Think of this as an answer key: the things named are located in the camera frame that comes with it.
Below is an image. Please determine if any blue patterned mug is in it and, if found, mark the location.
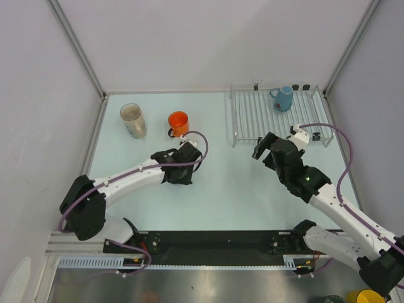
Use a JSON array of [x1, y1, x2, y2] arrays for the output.
[[269, 86, 294, 112]]

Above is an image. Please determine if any orange mug black handle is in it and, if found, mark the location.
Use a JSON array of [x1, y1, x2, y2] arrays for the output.
[[167, 111, 189, 138]]

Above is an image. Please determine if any beige tall mug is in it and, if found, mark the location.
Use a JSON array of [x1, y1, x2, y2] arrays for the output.
[[119, 104, 146, 139]]

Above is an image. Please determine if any clear plastic cup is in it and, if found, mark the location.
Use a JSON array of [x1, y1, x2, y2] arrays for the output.
[[119, 104, 143, 122]]

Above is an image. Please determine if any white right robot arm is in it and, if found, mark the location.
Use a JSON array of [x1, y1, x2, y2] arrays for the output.
[[252, 130, 403, 296]]

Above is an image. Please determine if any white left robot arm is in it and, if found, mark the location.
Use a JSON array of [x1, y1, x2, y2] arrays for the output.
[[59, 140, 203, 253]]

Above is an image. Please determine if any clear acrylic dish rack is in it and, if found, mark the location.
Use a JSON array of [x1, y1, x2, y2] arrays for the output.
[[225, 85, 330, 147]]

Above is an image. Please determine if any yellow mug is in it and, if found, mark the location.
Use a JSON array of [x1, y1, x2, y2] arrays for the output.
[[345, 289, 386, 303]]

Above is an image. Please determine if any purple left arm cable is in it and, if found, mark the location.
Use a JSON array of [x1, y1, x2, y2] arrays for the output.
[[57, 130, 209, 234]]

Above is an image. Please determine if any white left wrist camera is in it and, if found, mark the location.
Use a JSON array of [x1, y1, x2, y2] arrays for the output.
[[179, 135, 198, 148]]

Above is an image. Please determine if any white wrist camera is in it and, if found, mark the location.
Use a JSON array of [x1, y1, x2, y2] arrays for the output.
[[287, 124, 310, 151], [179, 135, 198, 148]]

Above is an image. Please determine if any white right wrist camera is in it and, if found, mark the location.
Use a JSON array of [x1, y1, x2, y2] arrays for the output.
[[287, 124, 310, 151]]

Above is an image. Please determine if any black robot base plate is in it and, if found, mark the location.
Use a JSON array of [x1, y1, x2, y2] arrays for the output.
[[102, 219, 329, 266]]

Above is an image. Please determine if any aluminium frame rail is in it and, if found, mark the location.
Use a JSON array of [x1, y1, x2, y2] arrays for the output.
[[45, 232, 105, 256]]

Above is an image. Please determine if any light blue cable duct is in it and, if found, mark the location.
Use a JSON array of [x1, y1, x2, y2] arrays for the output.
[[59, 256, 144, 270]]

